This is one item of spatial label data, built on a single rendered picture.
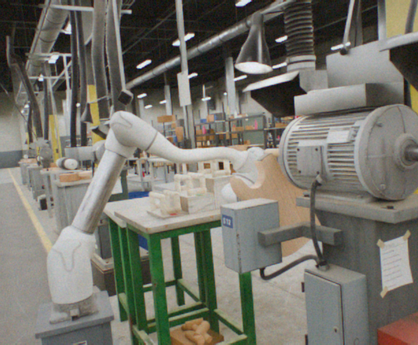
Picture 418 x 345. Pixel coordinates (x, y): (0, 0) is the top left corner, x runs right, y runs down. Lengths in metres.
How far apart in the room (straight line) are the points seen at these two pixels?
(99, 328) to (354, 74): 1.26
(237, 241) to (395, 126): 0.53
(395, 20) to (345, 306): 1.55
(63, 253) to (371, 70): 1.23
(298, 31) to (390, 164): 0.63
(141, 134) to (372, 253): 0.97
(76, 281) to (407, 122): 1.24
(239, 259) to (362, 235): 0.35
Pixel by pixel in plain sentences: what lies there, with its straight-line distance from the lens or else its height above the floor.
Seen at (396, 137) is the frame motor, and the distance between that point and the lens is 1.13.
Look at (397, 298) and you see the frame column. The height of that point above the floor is 0.85.
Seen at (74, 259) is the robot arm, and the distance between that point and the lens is 1.61.
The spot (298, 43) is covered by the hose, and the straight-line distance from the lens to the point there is 1.51.
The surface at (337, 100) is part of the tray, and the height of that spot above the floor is 1.40.
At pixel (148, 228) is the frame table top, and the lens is 1.90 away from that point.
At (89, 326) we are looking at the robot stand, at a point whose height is 0.68.
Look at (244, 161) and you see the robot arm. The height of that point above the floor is 1.21.
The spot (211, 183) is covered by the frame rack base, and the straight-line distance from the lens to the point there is 2.16.
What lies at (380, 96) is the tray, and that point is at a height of 1.40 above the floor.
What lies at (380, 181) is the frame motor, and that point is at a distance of 1.10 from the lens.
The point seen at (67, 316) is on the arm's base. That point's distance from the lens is 1.66.
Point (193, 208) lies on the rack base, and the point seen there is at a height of 0.96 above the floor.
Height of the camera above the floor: 1.34
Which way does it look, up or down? 6 degrees down
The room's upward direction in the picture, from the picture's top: 5 degrees counter-clockwise
